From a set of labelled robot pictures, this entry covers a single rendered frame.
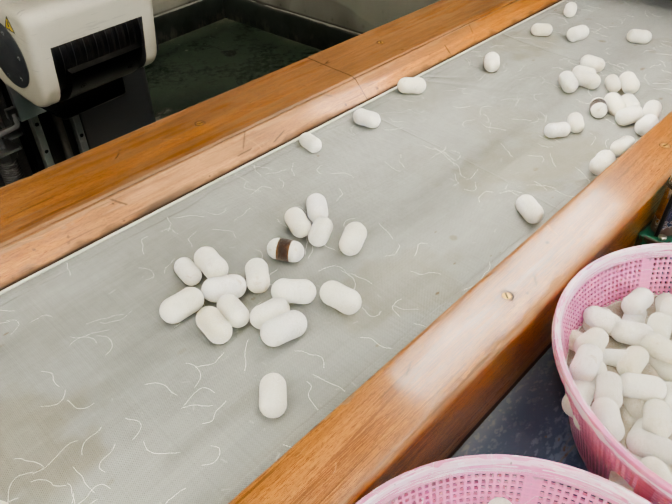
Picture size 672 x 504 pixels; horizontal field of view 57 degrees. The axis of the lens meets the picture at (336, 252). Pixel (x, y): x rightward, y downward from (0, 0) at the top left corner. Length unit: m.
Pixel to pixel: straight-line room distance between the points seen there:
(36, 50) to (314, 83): 0.43
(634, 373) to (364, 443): 0.22
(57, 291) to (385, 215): 0.31
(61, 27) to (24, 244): 0.49
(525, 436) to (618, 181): 0.28
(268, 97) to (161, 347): 0.38
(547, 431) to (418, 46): 0.57
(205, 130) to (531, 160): 0.36
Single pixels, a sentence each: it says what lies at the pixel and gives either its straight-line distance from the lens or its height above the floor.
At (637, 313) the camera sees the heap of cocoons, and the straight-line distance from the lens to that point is 0.58.
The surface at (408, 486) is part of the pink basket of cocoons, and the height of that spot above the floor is 0.76.
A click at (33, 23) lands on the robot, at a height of 0.79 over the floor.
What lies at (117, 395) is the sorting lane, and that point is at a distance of 0.49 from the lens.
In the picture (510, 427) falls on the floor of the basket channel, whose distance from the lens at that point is 0.55.
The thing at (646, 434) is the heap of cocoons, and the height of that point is 0.74.
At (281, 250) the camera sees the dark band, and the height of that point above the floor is 0.76.
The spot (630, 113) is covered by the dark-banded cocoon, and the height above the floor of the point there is 0.76.
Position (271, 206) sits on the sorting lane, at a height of 0.74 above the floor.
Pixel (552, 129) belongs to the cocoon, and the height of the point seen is 0.75.
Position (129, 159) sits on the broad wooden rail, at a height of 0.76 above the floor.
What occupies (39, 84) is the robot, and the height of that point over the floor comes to 0.70.
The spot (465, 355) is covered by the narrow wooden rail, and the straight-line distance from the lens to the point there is 0.47.
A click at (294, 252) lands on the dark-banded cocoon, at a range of 0.55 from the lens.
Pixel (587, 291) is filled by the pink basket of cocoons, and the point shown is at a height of 0.75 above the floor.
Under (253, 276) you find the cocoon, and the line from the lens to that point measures 0.53.
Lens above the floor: 1.12
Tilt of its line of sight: 41 degrees down
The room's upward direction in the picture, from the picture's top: straight up
